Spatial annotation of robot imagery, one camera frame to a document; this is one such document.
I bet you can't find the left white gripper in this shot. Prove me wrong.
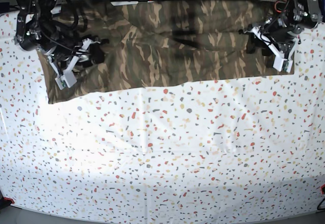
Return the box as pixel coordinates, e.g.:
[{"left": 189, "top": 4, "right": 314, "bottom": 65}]
[{"left": 239, "top": 25, "right": 301, "bottom": 60}]

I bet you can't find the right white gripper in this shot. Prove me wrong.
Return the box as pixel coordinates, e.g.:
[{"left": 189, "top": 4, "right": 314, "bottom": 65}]
[{"left": 47, "top": 38, "right": 109, "bottom": 77}]

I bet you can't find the camouflage T-shirt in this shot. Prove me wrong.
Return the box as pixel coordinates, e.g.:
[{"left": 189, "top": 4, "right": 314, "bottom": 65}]
[{"left": 39, "top": 0, "right": 278, "bottom": 104}]

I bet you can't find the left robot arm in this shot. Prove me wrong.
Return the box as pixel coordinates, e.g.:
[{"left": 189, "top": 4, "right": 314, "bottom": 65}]
[{"left": 240, "top": 0, "right": 324, "bottom": 59}]

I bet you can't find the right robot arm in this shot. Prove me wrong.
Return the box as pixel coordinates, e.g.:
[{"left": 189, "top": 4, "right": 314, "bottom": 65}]
[{"left": 15, "top": 0, "right": 105, "bottom": 78}]

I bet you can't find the terrazzo pattern table cloth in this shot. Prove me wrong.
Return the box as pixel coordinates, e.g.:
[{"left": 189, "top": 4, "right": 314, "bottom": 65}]
[{"left": 1, "top": 12, "right": 324, "bottom": 223}]

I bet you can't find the red clamp right corner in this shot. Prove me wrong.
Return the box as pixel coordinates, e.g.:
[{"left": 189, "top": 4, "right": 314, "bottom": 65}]
[{"left": 320, "top": 184, "right": 325, "bottom": 195}]

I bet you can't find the red clamp corner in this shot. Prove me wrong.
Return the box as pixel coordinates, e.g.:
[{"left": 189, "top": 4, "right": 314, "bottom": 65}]
[
  {"left": 320, "top": 184, "right": 325, "bottom": 195},
  {"left": 4, "top": 198, "right": 14, "bottom": 205}
]

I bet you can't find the red clamp left corner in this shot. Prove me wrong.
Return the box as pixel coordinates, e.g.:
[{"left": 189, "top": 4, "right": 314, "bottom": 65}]
[{"left": 4, "top": 198, "right": 14, "bottom": 205}]

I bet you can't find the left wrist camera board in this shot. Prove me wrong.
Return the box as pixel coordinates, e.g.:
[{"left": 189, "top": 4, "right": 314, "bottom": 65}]
[{"left": 273, "top": 56, "right": 293, "bottom": 73}]

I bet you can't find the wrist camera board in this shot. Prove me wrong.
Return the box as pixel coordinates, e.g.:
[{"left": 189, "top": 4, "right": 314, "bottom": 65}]
[
  {"left": 273, "top": 56, "right": 293, "bottom": 73},
  {"left": 55, "top": 72, "right": 77, "bottom": 90}
]

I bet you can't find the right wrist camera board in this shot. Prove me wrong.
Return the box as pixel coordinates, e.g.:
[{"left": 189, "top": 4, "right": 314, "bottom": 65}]
[{"left": 55, "top": 72, "right": 77, "bottom": 90}]

